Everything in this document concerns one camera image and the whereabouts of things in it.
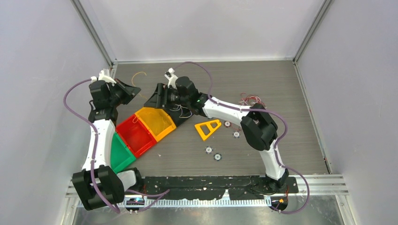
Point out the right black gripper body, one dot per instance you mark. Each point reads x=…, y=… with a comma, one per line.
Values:
x=172, y=97

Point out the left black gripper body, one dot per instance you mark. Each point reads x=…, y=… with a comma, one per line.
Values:
x=116, y=97

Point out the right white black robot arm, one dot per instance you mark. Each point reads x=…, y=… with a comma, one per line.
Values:
x=259, y=128

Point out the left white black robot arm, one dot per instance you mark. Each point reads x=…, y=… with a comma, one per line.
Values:
x=97, y=185

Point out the black plastic bin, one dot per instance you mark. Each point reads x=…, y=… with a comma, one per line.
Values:
x=179, y=114

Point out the yellow plastic bin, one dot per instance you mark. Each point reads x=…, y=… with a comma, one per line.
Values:
x=157, y=122

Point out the red plastic bin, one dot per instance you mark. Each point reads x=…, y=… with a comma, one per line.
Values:
x=136, y=136

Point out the green plastic bin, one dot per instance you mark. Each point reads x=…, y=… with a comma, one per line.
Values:
x=121, y=157

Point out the dark chip lower left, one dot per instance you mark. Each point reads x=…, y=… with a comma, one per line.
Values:
x=209, y=150

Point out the dark chip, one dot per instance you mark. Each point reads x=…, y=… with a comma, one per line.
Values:
x=209, y=150
x=236, y=134

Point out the dark chip middle right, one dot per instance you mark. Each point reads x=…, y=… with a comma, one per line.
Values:
x=236, y=134

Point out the dark chip lowest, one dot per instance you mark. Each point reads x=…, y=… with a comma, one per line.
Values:
x=217, y=157

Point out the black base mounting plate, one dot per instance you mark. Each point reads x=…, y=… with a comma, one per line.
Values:
x=251, y=187

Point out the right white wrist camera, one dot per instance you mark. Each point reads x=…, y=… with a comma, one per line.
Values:
x=171, y=77

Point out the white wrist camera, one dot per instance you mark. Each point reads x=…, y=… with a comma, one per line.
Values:
x=104, y=75
x=171, y=77

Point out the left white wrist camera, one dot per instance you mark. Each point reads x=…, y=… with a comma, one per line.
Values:
x=104, y=75

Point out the yellow triangular plastic frame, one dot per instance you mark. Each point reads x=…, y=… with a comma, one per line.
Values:
x=206, y=129

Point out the slotted aluminium rail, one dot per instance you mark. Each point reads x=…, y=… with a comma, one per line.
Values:
x=225, y=201

